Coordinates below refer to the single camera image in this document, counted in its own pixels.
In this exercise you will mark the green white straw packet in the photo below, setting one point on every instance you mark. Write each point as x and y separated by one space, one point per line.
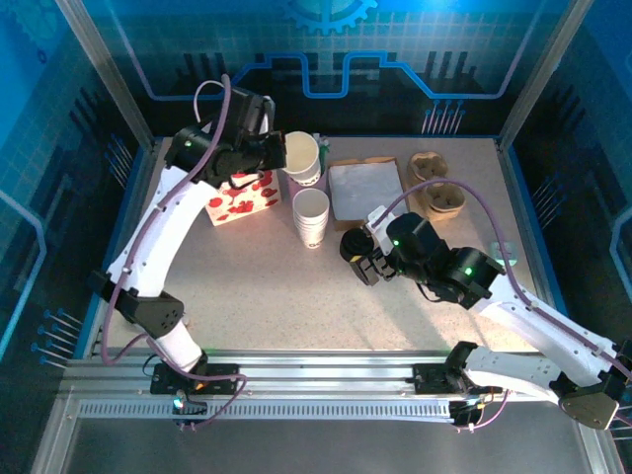
323 148

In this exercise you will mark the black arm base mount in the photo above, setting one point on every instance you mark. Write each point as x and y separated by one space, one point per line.
429 377
222 375

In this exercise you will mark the small teal clock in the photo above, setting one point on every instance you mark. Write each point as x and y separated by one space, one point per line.
503 253

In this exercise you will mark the stack of white paper cups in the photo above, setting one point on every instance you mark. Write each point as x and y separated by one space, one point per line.
311 217

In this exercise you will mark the stack of black cup lids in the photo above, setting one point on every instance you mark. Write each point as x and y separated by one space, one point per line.
355 243

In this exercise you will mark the stack of white napkins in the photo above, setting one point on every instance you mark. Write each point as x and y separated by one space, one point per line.
365 187

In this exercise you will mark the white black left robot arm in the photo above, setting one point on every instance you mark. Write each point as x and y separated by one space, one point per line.
158 232

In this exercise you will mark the aluminium mounting rail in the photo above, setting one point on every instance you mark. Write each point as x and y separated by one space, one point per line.
321 375

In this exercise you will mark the pink holder cup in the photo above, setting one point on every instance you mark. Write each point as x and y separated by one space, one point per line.
321 183

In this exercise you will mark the white red printed gift bag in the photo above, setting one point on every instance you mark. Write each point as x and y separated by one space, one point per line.
247 205

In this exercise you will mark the aluminium frame post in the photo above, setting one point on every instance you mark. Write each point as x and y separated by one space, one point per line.
535 74
112 74

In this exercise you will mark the white paper coffee cup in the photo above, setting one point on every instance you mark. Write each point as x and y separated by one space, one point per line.
301 153

